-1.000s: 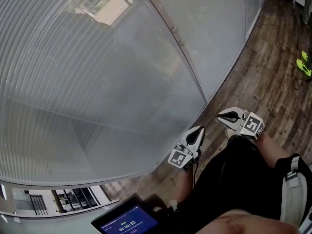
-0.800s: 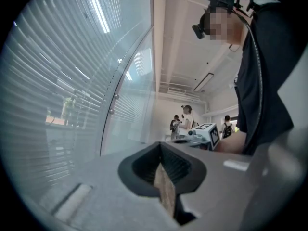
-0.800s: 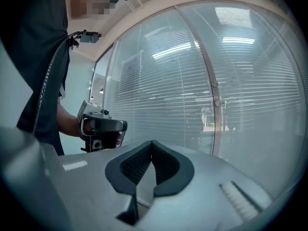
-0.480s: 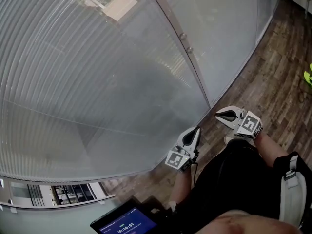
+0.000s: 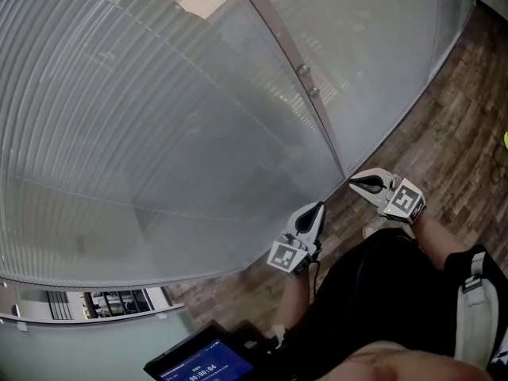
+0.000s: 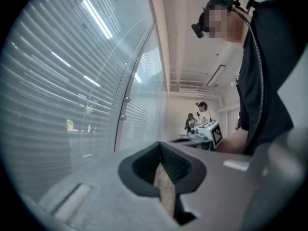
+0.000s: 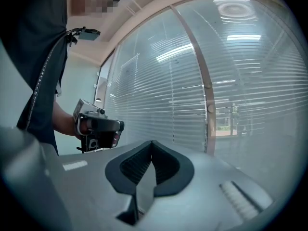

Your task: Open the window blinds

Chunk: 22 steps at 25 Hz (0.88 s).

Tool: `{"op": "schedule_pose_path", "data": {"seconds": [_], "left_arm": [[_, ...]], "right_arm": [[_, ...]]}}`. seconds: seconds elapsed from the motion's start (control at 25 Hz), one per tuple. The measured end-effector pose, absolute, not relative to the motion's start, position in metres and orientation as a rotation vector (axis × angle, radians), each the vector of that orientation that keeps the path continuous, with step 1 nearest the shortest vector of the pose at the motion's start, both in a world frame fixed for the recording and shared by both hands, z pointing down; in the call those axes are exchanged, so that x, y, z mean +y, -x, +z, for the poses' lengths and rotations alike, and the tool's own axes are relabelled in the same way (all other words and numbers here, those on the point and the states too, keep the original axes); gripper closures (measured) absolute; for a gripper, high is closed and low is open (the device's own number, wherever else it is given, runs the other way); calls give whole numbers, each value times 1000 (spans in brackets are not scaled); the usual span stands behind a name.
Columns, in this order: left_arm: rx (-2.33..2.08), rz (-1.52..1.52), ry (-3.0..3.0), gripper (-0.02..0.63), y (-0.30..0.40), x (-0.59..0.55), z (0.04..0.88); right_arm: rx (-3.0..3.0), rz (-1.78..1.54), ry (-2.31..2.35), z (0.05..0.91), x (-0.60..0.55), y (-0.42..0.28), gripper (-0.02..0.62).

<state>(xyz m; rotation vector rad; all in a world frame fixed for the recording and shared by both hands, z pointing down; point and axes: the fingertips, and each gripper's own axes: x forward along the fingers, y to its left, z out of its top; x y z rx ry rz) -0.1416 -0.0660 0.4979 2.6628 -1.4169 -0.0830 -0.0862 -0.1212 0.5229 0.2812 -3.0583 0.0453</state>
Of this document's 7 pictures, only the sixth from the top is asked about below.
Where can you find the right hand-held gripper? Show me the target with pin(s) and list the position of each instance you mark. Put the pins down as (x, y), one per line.
(204, 136)

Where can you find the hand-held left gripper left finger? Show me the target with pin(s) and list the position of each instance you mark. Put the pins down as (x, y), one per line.
(101, 201)

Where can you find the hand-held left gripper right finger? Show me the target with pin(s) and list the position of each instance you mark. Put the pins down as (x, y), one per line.
(216, 189)

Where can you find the frosted striped glass wall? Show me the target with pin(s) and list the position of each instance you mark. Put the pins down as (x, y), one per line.
(60, 93)

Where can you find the person's right forearm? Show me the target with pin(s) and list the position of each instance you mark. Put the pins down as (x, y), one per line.
(233, 142)

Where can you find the white ceiling air vent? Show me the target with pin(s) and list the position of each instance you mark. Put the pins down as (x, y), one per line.
(188, 87)

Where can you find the black framed ceiling light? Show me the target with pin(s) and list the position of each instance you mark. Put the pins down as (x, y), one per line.
(216, 75)

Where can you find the person's black shirt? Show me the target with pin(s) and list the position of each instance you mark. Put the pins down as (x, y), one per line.
(250, 93)

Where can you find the grey metal window frame post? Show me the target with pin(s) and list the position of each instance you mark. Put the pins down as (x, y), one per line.
(118, 133)

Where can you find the black head-worn camera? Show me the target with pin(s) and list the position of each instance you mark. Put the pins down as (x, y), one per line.
(199, 30)

